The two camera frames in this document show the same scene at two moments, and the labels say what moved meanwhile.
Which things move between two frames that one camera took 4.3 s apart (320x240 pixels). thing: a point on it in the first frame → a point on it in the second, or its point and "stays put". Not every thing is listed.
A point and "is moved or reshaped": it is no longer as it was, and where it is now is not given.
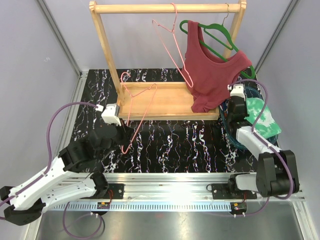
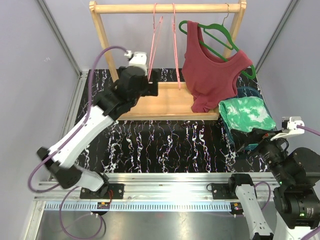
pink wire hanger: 129,112 → 156,30
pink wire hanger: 173,31 is moved or reshaped
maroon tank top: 208,76 stays put
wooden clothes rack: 141,101 stays put
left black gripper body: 122,137 → 149,89
